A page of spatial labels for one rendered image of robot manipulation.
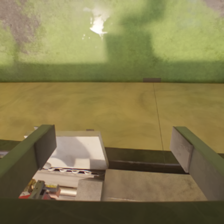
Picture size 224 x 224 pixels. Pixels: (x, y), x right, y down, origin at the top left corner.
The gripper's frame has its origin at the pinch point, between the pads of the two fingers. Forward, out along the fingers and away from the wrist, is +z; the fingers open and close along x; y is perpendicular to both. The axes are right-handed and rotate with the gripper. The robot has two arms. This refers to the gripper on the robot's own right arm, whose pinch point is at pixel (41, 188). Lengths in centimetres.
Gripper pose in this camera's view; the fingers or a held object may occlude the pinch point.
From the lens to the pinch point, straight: 68.8
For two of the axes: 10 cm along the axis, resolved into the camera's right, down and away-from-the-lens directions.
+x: 0.8, 7.7, 6.3
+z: 1.3, -6.4, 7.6
